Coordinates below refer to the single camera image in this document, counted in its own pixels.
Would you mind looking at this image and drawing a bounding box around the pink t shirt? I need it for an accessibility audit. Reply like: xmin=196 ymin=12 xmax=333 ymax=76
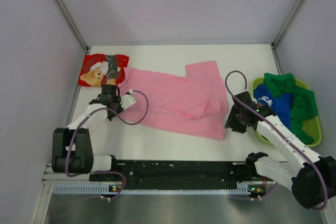
xmin=119 ymin=61 xmax=228 ymax=140

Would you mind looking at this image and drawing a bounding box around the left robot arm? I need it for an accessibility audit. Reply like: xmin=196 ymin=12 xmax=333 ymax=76
xmin=51 ymin=84 xmax=123 ymax=180

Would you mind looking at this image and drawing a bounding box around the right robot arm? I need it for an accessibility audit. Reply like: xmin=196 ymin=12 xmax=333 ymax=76
xmin=225 ymin=91 xmax=335 ymax=209

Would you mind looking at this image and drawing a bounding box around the red teddy bear t shirt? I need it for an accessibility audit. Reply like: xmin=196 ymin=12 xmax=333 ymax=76
xmin=78 ymin=54 xmax=129 ymax=87

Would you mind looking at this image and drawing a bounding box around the blue printed t shirt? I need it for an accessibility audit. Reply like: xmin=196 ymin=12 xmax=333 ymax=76
xmin=254 ymin=84 xmax=293 ymax=129

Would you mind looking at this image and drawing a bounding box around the green t shirt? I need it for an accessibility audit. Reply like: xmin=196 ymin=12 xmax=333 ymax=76
xmin=264 ymin=73 xmax=318 ymax=144

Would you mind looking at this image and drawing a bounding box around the green plastic basket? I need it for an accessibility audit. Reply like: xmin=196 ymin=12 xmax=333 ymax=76
xmin=251 ymin=77 xmax=322 ymax=147

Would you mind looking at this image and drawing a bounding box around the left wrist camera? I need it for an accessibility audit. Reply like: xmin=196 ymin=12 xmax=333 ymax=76
xmin=120 ymin=90 xmax=137 ymax=110

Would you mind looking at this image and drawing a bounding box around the grey slotted cable duct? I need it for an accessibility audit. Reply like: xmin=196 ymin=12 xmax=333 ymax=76
xmin=52 ymin=181 xmax=266 ymax=196

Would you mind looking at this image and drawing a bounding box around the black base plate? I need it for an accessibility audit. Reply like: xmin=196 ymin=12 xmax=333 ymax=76
xmin=89 ymin=159 xmax=276 ymax=190

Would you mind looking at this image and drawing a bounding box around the left aluminium frame post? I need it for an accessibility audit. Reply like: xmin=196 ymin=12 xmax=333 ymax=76
xmin=54 ymin=0 xmax=89 ymax=52

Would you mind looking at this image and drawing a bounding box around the aluminium frame post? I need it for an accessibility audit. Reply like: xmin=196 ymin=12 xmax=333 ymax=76
xmin=54 ymin=0 xmax=89 ymax=52
xmin=271 ymin=0 xmax=306 ymax=50

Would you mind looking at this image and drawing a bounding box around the right aluminium frame post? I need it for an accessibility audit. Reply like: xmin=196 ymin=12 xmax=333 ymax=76
xmin=271 ymin=0 xmax=306 ymax=50

